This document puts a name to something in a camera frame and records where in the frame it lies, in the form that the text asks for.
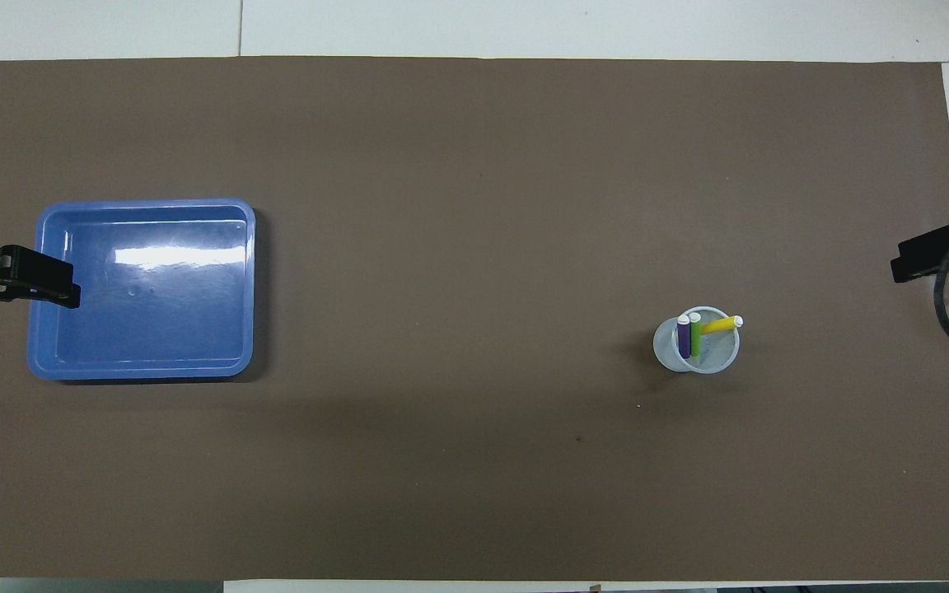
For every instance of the yellow pen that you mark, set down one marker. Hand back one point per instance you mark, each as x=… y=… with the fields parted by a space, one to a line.
x=722 y=325

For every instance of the green pen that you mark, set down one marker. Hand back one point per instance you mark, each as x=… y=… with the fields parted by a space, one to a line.
x=696 y=338

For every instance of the purple pen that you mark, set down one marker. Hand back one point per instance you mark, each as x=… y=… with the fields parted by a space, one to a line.
x=683 y=339

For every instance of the blue plastic tray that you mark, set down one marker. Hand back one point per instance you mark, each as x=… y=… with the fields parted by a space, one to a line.
x=153 y=313

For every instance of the translucent plastic cup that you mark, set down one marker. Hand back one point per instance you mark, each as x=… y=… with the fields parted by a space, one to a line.
x=717 y=354

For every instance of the brown table mat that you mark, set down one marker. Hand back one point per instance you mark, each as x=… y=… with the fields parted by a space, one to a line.
x=441 y=247

